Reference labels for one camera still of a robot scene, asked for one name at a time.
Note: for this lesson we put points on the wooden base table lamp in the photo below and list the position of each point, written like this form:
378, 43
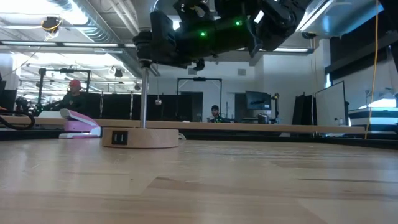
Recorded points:
140, 138

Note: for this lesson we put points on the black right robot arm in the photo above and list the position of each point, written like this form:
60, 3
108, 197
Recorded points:
280, 18

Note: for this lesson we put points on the black partition panels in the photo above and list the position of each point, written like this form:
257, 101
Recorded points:
171, 107

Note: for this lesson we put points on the person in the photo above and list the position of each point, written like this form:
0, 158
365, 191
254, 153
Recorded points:
73, 99
215, 115

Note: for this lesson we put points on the black computer monitor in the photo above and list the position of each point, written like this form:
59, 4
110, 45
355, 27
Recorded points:
258, 100

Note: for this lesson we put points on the light wooden desk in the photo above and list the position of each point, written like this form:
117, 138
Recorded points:
248, 126

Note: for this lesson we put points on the black standing panel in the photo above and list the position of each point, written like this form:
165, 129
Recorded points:
303, 109

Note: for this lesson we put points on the black ceiling device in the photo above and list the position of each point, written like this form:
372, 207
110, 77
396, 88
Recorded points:
51, 23

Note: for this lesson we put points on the pink and white stapler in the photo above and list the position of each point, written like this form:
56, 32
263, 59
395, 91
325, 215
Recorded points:
79, 126

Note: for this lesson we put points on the white rolling whiteboard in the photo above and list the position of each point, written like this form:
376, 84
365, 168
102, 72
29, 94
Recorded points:
329, 105

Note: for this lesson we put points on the white storage shelves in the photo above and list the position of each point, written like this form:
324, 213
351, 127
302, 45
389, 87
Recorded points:
373, 116

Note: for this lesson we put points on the grey wall speaker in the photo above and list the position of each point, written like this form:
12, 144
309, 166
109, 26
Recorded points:
191, 72
242, 72

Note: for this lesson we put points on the black gantry frame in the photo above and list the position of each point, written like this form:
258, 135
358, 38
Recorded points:
202, 79
39, 93

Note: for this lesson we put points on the black ceiling camera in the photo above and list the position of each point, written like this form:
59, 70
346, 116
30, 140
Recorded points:
309, 35

